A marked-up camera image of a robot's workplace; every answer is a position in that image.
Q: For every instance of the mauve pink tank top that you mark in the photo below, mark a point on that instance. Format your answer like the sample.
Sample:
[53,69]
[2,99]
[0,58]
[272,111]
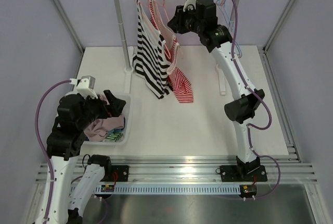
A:
[99,129]

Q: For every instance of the white plastic basket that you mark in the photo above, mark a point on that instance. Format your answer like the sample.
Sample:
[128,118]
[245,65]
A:
[125,112]

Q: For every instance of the green striped tank top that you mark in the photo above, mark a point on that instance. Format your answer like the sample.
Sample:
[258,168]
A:
[114,137]

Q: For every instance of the red striped tank top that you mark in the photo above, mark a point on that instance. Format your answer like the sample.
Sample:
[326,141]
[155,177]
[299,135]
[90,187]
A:
[180,84]

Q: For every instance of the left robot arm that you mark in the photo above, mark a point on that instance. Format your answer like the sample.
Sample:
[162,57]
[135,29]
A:
[61,203]

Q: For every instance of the black white striped tank top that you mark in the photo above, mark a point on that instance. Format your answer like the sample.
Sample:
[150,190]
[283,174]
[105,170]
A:
[150,62]

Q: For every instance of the blue tank top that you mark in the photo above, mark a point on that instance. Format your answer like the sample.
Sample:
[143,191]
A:
[118,129]

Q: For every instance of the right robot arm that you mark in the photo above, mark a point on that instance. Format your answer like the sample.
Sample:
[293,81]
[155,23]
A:
[218,41]

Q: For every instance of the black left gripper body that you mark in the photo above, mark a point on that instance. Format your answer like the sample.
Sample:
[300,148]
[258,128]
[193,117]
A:
[94,108]

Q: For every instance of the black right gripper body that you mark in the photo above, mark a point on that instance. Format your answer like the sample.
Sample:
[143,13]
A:
[192,24]

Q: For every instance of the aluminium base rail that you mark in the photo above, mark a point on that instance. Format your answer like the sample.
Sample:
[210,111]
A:
[203,169]

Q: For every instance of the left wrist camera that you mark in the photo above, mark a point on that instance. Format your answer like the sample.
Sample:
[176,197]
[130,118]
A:
[85,86]

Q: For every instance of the white slotted cable duct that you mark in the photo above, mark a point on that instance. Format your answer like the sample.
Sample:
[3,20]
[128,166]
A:
[172,189]

